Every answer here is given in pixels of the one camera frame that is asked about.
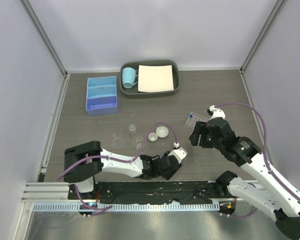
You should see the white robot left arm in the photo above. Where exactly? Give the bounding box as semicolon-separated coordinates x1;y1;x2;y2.
57;141;188;200

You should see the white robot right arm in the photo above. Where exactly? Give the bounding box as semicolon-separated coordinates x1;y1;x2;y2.
189;117;300;240

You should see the clear acrylic test tube rack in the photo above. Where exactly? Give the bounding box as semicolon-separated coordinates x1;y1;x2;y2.
185;112;209;129

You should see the small white porcelain crucible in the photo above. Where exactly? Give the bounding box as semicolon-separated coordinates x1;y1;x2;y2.
148;132;158;143

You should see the clear glass beaker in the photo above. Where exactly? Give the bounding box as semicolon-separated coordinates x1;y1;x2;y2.
133;135;144;151

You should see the large white porcelain dish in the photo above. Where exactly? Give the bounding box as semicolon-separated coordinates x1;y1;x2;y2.
155;126;169;139

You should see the clear glass funnel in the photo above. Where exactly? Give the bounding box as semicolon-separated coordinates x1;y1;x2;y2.
111;134;125;150

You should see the clear glass jar with lid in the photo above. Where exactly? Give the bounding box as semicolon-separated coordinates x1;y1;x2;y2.
128;124;137;138

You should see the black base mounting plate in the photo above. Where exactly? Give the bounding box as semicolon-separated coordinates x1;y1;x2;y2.
80;181;233;205

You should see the white square plate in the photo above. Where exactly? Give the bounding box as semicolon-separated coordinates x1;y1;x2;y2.
137;65;174;93

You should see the dark green plastic tray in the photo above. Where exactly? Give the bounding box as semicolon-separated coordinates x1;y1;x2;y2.
119;59;180;99

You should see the light blue mug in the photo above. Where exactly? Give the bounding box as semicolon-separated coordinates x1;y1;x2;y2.
121;67;138;89

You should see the blue three-compartment organizer box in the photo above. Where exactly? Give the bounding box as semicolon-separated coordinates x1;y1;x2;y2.
85;76;119;117

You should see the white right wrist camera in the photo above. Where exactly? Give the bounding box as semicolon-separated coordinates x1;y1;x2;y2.
207;105;226;120

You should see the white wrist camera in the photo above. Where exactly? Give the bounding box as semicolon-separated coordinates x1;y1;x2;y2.
207;105;226;120
168;147;188;164

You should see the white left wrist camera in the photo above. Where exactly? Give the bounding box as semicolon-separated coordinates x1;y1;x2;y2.
168;147;188;164

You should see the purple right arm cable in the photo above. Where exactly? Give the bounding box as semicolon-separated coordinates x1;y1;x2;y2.
214;102;300;221

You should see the white slotted cable duct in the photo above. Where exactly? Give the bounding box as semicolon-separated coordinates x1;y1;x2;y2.
32;201;220;213

